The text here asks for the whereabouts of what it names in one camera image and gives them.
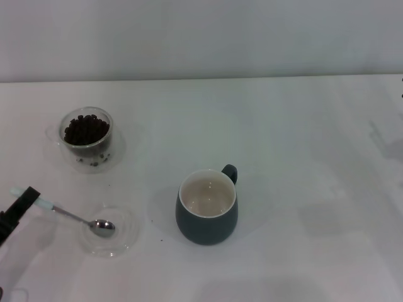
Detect small scattered coffee bean bits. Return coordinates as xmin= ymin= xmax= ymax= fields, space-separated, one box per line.
xmin=76 ymin=152 xmax=113 ymax=167

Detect clear double-wall glass cup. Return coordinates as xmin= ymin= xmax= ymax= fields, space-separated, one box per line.
xmin=45 ymin=106 xmax=114 ymax=158

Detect dark green ceramic mug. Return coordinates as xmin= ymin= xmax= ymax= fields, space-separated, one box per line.
xmin=175 ymin=164 xmax=239 ymax=246

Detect pile of coffee beans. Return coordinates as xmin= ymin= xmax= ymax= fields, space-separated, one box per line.
xmin=64 ymin=115 xmax=111 ymax=146

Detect blue-handled metal spoon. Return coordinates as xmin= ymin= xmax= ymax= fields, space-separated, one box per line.
xmin=9 ymin=186 xmax=116 ymax=239

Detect clear glass saucer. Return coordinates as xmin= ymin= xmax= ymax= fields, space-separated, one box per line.
xmin=47 ymin=124 xmax=125 ymax=174
xmin=80 ymin=204 xmax=141 ymax=259

